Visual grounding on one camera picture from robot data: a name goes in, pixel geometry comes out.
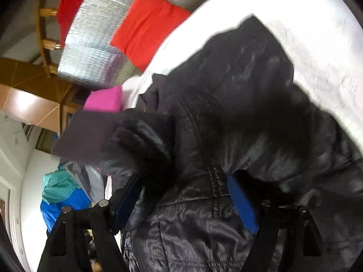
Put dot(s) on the blue jacket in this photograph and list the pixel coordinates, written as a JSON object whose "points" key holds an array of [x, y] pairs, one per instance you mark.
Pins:
{"points": [[77, 200]]}

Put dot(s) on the wooden pillar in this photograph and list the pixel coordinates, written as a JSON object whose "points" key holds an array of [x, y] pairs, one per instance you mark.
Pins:
{"points": [[32, 97]]}

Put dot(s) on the black quilted jacket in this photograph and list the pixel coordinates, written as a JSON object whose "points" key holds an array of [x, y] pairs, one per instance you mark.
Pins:
{"points": [[231, 107]]}

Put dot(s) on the teal shirt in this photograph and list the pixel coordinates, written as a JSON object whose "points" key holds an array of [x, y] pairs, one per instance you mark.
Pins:
{"points": [[58, 186]]}

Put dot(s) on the red pillow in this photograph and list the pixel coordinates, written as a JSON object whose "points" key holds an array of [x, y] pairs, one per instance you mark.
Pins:
{"points": [[146, 25]]}

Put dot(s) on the white bed blanket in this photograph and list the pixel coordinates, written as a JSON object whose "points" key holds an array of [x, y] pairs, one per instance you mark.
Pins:
{"points": [[322, 38]]}

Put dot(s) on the silver foil insulation panel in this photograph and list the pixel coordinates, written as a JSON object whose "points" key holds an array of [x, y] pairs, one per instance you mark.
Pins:
{"points": [[88, 58]]}

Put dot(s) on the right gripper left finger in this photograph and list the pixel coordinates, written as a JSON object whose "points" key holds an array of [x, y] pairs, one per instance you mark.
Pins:
{"points": [[66, 246]]}

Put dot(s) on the pink pillow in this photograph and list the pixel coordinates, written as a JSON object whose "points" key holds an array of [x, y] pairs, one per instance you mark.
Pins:
{"points": [[105, 100]]}

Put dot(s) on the grey garment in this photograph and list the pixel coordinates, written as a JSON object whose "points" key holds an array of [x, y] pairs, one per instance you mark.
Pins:
{"points": [[89, 179]]}

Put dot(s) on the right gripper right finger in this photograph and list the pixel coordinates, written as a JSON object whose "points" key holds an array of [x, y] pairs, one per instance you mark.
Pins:
{"points": [[270, 215]]}

